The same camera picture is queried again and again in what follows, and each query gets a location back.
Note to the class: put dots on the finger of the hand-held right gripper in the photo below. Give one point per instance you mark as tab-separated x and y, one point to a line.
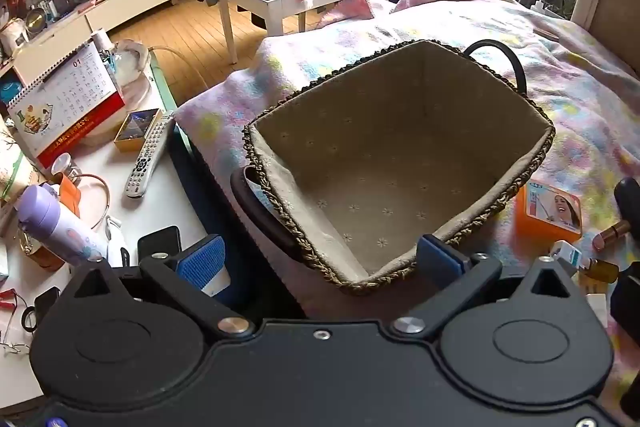
628	198
626	307

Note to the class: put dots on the white television cabinet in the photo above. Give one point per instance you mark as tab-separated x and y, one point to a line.
100	2

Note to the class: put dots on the black phone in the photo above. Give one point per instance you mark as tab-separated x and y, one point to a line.
160	242

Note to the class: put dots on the woven basket with fabric liner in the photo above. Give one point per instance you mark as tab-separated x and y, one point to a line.
390	147

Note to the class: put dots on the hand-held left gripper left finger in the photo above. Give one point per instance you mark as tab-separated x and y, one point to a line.
207	264

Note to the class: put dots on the red pliers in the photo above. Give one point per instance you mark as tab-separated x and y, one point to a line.
7	299

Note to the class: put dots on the small yellow box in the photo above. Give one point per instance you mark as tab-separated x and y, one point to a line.
136	129

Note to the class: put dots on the amber glass bottle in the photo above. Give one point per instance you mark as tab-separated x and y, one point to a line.
599	269

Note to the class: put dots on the desk calendar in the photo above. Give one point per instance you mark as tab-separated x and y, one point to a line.
65	107

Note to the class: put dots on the grey remote control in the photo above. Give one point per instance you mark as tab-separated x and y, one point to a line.
147	154

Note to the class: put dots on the white paper cup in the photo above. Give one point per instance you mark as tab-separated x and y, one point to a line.
100	41

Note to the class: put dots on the purple thermos bottle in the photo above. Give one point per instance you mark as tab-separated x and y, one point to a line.
55	227

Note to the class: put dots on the small white carton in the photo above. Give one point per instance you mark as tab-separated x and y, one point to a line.
567	253

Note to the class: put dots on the orange pouch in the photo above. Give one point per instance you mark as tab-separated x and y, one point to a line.
70	197

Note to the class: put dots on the orange printed box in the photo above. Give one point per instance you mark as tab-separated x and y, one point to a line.
537	217

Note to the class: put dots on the thin orange hoop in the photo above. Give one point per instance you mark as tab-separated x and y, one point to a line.
102	194

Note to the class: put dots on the pink lipstick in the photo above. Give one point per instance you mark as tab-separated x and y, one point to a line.
611	234

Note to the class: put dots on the glass jar with metal lid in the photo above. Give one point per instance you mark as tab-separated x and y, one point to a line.
65	167

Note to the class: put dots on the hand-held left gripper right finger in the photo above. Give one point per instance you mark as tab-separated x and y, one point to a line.
440	257

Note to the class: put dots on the pastel floral fleece blanket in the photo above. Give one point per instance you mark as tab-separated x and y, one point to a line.
575	82

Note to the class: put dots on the white trimmer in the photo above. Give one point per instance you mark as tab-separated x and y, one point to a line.
115	243

